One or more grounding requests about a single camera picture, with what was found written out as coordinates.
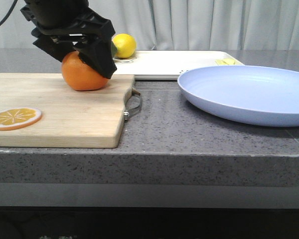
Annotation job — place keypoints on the wooden cutting board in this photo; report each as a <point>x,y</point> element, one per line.
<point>71,119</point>

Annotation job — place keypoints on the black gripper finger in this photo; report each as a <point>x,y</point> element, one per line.
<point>56,50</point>
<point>98,55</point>

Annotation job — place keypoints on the dark green lime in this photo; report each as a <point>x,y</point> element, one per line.
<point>113,49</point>

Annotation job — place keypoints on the cream rectangular tray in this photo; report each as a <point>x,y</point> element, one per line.
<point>166,65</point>

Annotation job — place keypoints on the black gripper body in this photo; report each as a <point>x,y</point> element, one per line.
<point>57,21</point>

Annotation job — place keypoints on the orange slice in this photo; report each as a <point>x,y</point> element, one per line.
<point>16,118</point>

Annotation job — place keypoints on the grey curtain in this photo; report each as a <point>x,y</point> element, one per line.
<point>205,24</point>

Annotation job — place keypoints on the yellow lemon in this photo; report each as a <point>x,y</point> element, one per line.
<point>125,45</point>

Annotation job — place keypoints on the yellow-green plastic spoon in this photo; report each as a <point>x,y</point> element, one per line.
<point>230,61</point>

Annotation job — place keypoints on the yellow-green plastic fork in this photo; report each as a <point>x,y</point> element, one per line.
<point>220,62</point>

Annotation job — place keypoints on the light blue plate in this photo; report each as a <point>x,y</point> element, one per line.
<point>254,95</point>

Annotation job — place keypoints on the metal board handle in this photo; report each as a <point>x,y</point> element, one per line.
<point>133,105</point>

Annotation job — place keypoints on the orange mandarin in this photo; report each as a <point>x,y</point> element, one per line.
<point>80,76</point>

